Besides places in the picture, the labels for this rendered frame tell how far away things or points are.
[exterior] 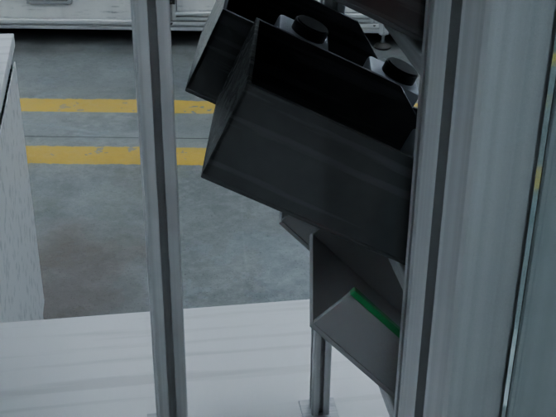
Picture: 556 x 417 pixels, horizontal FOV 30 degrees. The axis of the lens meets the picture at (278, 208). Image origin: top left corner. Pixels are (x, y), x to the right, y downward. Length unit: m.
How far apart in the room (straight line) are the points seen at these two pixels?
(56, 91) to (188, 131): 0.68
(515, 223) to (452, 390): 0.04
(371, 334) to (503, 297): 0.55
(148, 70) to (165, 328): 0.18
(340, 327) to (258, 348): 0.53
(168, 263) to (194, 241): 2.52
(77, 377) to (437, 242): 1.05
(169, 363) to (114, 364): 0.56
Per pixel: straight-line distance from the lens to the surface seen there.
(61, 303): 2.94
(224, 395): 1.20
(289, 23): 0.87
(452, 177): 0.20
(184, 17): 4.71
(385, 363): 0.77
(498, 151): 0.19
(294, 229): 0.87
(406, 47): 0.68
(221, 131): 0.68
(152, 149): 0.61
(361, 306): 0.74
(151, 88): 0.60
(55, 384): 1.24
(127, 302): 2.92
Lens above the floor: 1.62
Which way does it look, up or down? 29 degrees down
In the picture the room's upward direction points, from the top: straight up
